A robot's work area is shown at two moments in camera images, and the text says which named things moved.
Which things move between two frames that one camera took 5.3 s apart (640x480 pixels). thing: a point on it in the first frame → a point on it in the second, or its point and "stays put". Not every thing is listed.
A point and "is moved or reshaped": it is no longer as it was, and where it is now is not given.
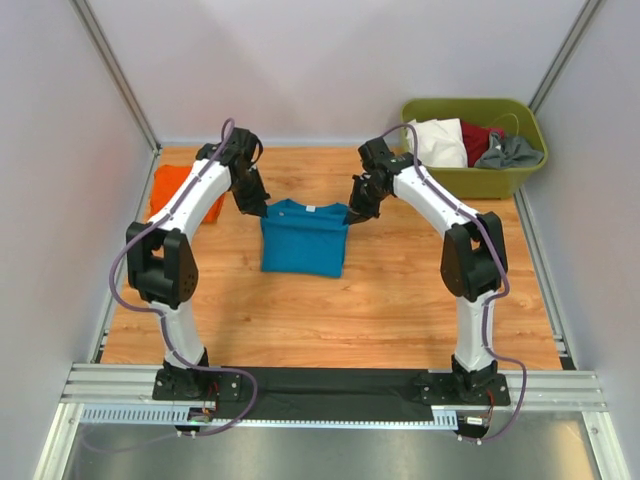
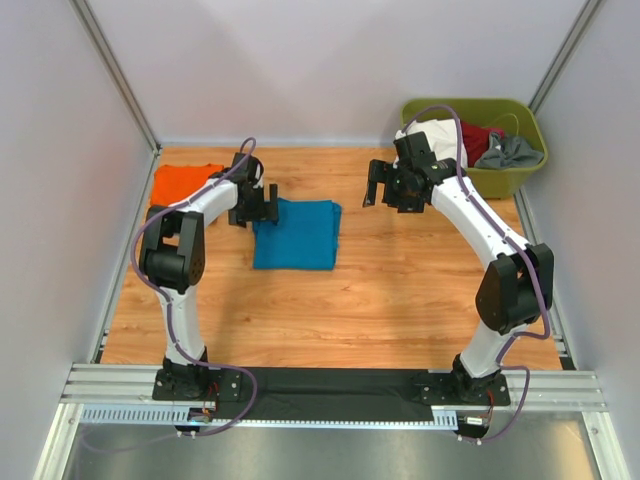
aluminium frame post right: (564, 53) stays put
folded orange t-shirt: (167, 180) stays put
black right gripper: (358, 211) → (380, 172)
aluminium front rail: (125, 395) stays put
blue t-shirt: (304, 238) is moved or reshaped
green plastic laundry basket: (514, 115) stays put
